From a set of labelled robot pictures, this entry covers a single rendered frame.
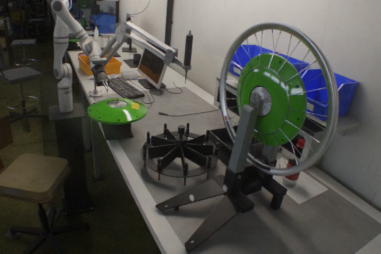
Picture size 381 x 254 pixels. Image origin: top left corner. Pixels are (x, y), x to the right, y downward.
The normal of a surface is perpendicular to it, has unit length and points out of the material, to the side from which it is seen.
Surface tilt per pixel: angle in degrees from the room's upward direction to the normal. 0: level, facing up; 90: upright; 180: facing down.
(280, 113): 91
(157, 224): 0
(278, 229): 0
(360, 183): 90
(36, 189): 0
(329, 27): 90
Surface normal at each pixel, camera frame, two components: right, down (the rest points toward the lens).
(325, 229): 0.08, -0.91
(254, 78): -0.89, -0.05
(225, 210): -0.18, -0.82
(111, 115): 0.07, -0.71
